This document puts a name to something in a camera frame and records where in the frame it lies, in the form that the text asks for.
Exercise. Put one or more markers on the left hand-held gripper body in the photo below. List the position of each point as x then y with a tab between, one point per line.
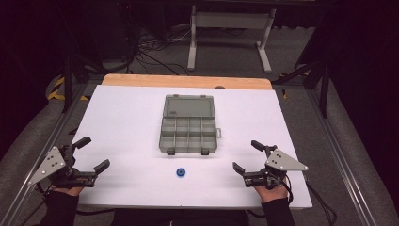
50	164

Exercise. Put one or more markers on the person's left hand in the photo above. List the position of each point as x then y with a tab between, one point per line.
70	190

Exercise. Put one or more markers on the aluminium rail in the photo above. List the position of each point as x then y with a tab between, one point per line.
37	163
348	166

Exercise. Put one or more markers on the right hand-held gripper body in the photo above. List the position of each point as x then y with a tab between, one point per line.
282	161

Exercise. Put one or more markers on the white table cover sheet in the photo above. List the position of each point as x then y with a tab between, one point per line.
125	125

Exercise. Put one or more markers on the white metal stand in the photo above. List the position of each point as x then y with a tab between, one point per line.
232	20

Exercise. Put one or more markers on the yellow black hazard tape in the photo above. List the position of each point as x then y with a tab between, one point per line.
58	89

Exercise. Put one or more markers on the black metal stand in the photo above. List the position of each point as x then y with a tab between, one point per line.
324	91
67	84

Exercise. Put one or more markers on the person's dark clothed body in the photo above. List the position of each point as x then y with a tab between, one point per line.
178	218

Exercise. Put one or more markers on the person's right hand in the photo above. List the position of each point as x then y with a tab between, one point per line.
272	194

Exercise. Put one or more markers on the grey transparent compartment box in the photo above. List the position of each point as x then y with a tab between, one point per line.
188	125

